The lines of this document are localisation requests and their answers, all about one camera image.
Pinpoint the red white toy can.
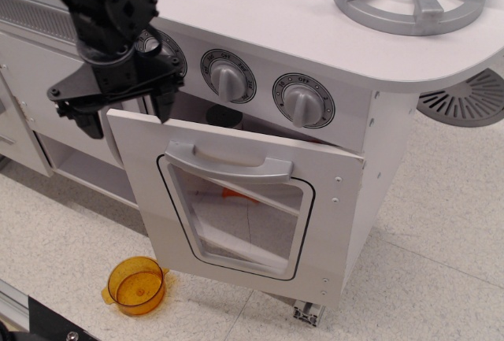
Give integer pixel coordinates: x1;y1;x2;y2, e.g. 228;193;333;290
205;105;243;129

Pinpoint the white toy kitchen stove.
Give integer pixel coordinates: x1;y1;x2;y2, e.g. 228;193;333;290
1;0;503;308

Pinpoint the grey vent grille plate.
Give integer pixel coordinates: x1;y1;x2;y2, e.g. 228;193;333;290
1;0;78;44

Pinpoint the grey left stove knob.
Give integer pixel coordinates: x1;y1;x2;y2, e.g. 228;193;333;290
136;29;187;77

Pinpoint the orange transparent toy pot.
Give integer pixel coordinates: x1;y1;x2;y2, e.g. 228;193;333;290
102;256;169;316

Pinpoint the grey middle stove knob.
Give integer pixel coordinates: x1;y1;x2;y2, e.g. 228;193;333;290
200;49;257;104

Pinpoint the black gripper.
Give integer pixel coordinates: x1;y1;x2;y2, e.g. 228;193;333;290
47;51;183;139

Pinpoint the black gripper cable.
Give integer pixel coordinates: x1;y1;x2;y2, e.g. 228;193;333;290
139;28;163;58

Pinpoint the grey stove knob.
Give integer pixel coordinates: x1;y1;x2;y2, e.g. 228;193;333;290
200;49;257;104
136;29;187;77
272;73;336;129

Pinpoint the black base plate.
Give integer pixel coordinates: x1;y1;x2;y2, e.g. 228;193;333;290
0;295;99;341

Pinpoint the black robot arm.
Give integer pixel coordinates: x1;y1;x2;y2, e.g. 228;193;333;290
47;0;183;139

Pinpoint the aluminium frame rail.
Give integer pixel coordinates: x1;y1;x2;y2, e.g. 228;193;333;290
1;280;30;332

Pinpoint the grey slotted round disc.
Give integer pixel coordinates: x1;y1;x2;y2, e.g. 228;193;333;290
417;69;503;128

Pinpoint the aluminium extrusion foot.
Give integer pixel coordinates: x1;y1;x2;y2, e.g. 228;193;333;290
293;299;325;327

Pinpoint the white cabinet door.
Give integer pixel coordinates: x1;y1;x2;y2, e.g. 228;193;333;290
0;29;137;184

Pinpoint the grey cabinet door handle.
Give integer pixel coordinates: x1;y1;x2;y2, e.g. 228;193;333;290
100;107;124;168

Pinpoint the white oven door with window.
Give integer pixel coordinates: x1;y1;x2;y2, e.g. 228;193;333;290
107;109;364;307

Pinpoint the orange toy carrot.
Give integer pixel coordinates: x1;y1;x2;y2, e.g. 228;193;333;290
221;187;259;204

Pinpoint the grey right stove knob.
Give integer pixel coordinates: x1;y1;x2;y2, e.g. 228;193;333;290
272;73;336;129

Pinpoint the grey oven door handle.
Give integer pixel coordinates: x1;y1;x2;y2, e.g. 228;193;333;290
164;141;294;184

